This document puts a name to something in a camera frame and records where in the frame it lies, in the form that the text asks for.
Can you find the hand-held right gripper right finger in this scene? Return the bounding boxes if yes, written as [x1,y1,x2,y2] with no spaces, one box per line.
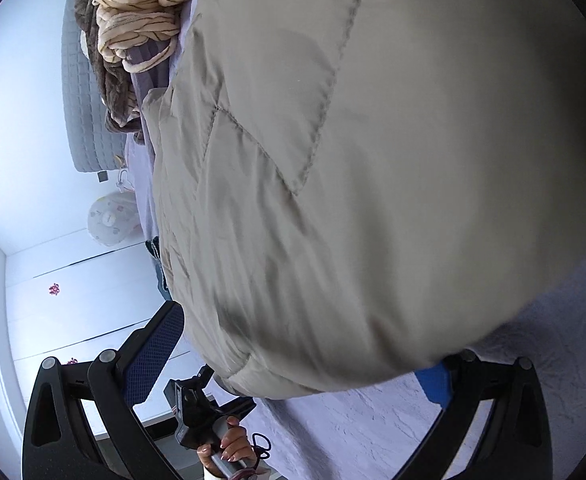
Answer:
[403,349,554,480]

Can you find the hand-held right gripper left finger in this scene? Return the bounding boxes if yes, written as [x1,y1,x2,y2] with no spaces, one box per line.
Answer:
[22,301,186,480]

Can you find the khaki puffer jacket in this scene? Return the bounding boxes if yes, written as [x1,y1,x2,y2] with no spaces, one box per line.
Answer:
[140,0,586,401]

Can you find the person's left hand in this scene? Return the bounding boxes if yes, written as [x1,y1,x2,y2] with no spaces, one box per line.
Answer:
[197,416,265,476]

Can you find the blue jeans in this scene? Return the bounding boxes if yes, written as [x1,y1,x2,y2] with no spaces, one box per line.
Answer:
[153,255,172,302]

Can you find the white wardrobe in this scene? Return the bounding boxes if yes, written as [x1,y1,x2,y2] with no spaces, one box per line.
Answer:
[0,210,209,433]

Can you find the fan with white cover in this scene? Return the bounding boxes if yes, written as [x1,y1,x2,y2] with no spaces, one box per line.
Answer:
[86,191,142,247]

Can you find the grey quilted headboard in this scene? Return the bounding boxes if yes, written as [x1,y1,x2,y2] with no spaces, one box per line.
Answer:
[60,0,127,174]

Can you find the brown fleece garment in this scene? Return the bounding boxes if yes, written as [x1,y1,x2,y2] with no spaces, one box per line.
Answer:
[73,0,147,134]

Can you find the purple quilt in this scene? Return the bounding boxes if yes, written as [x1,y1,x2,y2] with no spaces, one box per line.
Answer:
[123,7,196,241]

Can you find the cream striped garment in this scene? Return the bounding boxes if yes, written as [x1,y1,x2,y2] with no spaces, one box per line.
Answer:
[76,0,209,74]

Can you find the dark wrist strap cord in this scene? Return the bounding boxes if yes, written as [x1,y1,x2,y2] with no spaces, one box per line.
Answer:
[249,432,275,462]

